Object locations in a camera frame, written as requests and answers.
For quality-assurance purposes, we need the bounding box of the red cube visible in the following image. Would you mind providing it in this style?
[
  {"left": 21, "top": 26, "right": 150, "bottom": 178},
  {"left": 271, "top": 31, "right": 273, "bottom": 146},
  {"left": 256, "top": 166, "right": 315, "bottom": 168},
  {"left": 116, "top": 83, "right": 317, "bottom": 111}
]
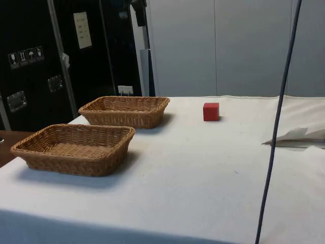
[{"left": 203, "top": 102, "right": 220, "bottom": 122}]

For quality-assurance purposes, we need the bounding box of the wicker basket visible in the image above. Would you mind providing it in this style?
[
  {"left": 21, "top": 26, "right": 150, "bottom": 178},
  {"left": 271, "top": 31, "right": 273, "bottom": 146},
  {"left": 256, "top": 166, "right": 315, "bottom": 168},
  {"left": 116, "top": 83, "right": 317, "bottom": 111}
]
[
  {"left": 10, "top": 124, "right": 136, "bottom": 177},
  {"left": 78, "top": 96, "right": 171, "bottom": 130}
]

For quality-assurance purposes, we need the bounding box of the pale locker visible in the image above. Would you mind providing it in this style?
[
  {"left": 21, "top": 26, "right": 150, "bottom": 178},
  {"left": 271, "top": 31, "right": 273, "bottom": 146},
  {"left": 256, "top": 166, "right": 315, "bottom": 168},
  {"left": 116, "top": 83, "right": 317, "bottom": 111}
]
[
  {"left": 215, "top": 0, "right": 325, "bottom": 98},
  {"left": 146, "top": 0, "right": 217, "bottom": 98}
]

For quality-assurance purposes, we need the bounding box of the silver stand pole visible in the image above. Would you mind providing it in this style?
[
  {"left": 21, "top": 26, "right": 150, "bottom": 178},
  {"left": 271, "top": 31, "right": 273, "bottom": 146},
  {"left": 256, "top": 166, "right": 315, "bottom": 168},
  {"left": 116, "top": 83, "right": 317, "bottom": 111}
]
[{"left": 130, "top": 0, "right": 156, "bottom": 98}]

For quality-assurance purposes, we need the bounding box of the black cabinet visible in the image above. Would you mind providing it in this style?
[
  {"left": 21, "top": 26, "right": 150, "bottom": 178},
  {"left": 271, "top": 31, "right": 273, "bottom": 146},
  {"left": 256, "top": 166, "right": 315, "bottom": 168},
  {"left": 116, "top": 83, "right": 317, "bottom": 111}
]
[{"left": 0, "top": 0, "right": 143, "bottom": 132}]

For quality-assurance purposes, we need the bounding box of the dark blue cable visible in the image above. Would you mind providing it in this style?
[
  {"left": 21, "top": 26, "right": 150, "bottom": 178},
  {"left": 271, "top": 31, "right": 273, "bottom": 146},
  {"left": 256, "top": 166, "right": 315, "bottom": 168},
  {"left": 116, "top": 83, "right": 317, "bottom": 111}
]
[{"left": 254, "top": 0, "right": 303, "bottom": 244}]

